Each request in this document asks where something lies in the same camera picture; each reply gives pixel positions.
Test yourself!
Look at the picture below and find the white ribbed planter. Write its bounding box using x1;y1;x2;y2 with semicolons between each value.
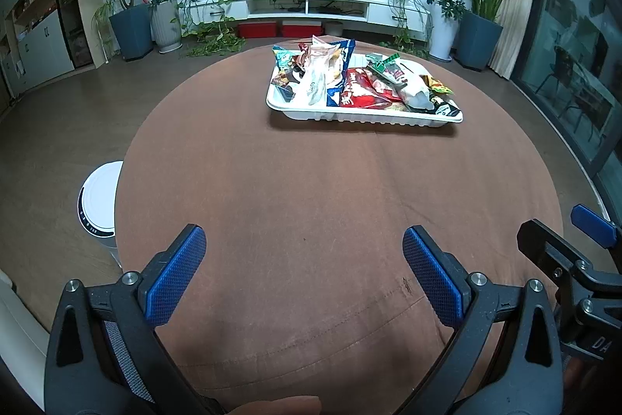
150;0;183;53

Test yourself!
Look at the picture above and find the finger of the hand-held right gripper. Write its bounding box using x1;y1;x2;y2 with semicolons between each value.
516;219;622;295
570;203;622;250

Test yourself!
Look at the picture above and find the white television cabinet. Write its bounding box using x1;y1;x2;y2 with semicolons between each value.
187;0;433;29

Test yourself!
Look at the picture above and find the red storage box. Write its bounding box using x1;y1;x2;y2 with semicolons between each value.
281;20;323;38
237;21;278;39

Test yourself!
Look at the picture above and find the tall white planter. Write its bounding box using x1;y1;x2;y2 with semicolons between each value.
430;14;458;61

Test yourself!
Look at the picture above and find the green snack packet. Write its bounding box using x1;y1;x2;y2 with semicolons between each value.
365;54;411;85

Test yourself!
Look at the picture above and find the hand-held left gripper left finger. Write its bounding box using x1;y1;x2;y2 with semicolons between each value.
44;224;229;415

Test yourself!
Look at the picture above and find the small black snack packet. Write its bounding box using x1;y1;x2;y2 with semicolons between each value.
430;96;461;119

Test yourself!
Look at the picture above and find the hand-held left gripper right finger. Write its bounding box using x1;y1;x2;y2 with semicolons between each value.
393;225;567;415

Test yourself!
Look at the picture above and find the yellow snack packet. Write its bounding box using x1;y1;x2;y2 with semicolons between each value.
420;75;454;97

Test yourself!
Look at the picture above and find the long white snack packet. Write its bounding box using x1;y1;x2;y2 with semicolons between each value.
325;40;358;107

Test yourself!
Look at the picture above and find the glass sliding door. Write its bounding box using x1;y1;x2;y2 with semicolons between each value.
510;0;622;212

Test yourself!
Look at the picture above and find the dark blue square planter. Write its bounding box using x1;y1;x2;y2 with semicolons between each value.
457;11;503;72
109;4;154;62

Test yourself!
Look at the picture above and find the clear snack packet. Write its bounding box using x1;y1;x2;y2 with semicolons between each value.
294;36;343;107

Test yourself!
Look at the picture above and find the white plastic tray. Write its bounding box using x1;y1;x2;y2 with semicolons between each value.
266;50;464;131

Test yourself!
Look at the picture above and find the red snack packet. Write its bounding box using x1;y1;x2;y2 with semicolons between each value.
340;67;404;109

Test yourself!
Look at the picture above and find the dark chair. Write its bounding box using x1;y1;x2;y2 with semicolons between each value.
537;46;591;105

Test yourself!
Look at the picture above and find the cream seat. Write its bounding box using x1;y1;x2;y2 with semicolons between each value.
0;271;52;396

